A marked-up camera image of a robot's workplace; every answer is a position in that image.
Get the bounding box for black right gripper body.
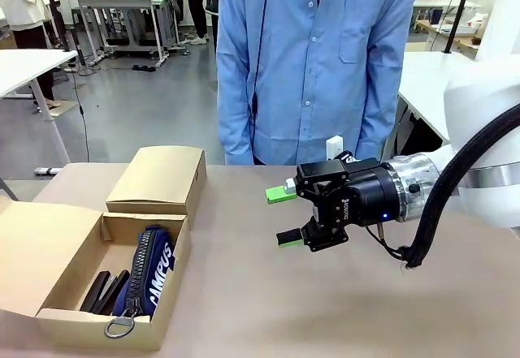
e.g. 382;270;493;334
314;157;402;236

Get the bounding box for small cardboard box with lid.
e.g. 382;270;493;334
105;145;207;231

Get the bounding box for navy Campus pencil case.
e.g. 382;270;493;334
103;224;176;339

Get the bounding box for black stapler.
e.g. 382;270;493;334
79;270;131;317

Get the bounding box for person's left forearm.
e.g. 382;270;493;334
357;77;401;164

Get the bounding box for person's right forearm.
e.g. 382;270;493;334
217;81;255;166

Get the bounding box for large cardboard box with lid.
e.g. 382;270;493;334
0;199;192;353

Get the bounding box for person in blue shirt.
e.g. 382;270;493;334
214;0;422;167

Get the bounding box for white table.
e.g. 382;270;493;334
397;51;488;142
0;48;80;168

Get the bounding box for wooden table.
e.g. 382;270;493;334
414;19;484;57

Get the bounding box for person in black clothes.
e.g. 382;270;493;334
184;0;211;45

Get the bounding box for black tripod pole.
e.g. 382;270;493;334
444;0;476;54

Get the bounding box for black stand pole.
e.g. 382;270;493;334
42;0;87;67

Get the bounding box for person in white coat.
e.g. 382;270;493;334
0;0;63;111

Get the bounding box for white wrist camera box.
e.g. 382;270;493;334
325;136;361;164

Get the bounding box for thin black microphone cable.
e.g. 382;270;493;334
249;0;273;162

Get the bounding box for thin black floor cable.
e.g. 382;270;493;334
71;67;89;162

